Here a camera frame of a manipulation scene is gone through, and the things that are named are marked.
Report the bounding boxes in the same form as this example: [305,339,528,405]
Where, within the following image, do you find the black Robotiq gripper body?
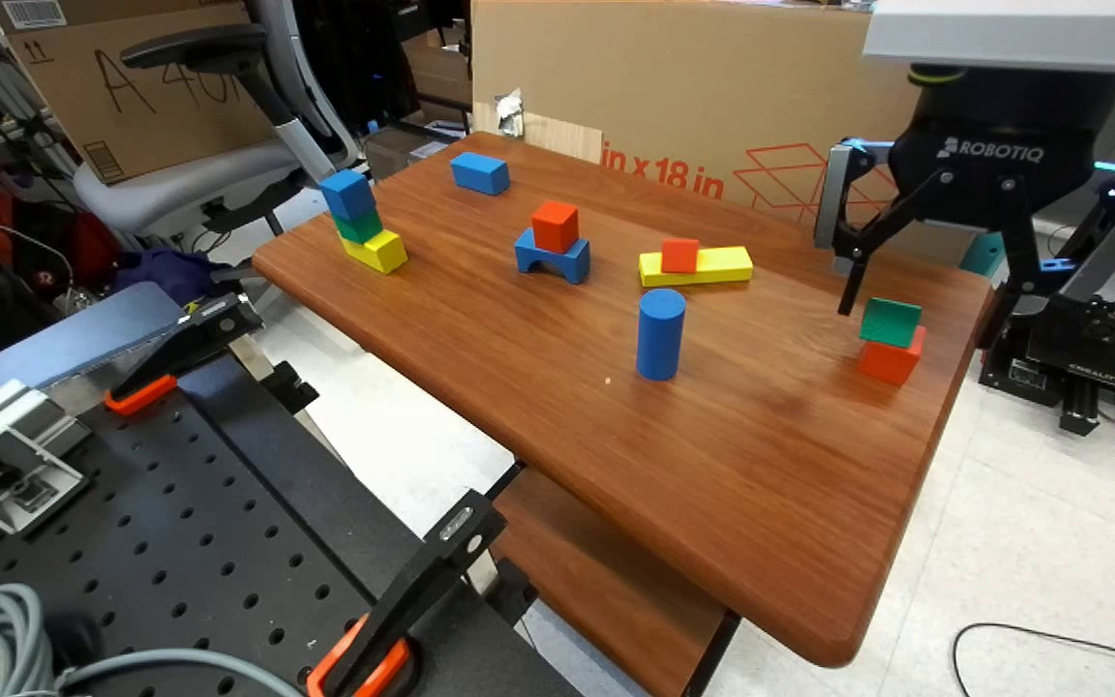
[900,75,1115,196]

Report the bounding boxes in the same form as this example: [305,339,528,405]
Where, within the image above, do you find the green block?
[857,293,924,352]
[328,210,389,249]

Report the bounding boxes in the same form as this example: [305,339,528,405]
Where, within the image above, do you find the blue cylinder block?
[635,285,693,382]

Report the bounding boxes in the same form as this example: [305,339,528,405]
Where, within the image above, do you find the long yellow block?
[635,242,760,289]

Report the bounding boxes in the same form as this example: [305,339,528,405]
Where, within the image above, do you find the small orange cube block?
[658,235,705,280]

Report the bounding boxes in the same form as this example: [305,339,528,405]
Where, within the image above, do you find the blue arch block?
[510,223,595,285]

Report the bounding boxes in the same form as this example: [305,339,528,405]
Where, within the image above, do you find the blue rectangular block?
[450,152,515,202]

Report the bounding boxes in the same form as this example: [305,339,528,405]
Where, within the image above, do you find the yellow rectangular block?
[338,223,409,280]

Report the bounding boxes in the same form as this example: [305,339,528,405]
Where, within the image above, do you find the blue cube block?
[318,166,379,223]

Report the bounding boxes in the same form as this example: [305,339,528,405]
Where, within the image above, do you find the teal object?
[962,228,1012,280]

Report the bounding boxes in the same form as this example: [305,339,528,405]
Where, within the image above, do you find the black stand base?
[981,166,1115,453]

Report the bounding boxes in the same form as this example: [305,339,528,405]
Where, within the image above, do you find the large printed cardboard box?
[469,0,968,249]

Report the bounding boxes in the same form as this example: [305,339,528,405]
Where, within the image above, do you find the wooden lower table shelf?
[487,466,742,697]

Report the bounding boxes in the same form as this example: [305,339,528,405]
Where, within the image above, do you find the grey office chair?
[67,0,376,251]

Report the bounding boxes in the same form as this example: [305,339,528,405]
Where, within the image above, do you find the black perforated breadboard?
[0,361,587,697]

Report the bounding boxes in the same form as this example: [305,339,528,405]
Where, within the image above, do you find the cardboard box handwritten letters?
[8,0,280,187]

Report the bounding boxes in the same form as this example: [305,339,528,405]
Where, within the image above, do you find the grey metal flat panel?
[0,280,188,439]

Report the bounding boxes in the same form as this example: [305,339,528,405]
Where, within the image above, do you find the thin floor cable with plug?
[947,619,1115,697]

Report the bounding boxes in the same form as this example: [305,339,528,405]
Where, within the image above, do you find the black clamp orange handle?
[303,486,510,697]
[102,289,266,420]

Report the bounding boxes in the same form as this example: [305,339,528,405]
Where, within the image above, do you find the aluminium extrusion bracket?
[0,378,94,543]

